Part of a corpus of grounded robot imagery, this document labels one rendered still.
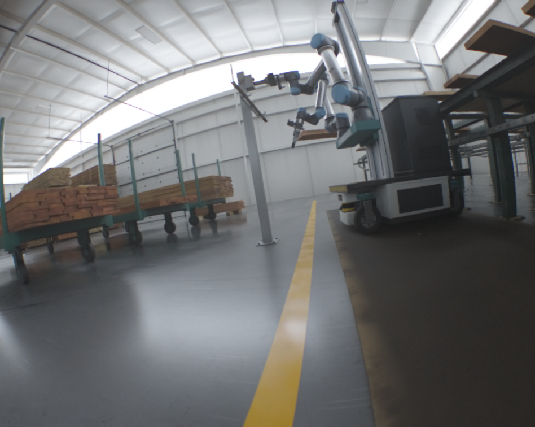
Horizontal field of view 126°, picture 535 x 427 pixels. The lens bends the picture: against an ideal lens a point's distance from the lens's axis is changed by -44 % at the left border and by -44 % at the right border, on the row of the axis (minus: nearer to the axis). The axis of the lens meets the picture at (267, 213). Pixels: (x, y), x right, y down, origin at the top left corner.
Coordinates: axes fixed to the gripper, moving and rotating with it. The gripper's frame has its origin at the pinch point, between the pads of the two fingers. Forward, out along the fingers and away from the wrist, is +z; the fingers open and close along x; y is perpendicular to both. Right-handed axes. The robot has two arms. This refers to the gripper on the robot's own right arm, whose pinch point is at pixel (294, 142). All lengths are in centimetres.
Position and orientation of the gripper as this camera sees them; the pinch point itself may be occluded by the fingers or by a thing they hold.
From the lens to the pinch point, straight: 193.8
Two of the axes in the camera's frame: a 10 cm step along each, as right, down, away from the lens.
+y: 9.7, 2.4, 0.0
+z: -2.4, 9.7, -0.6
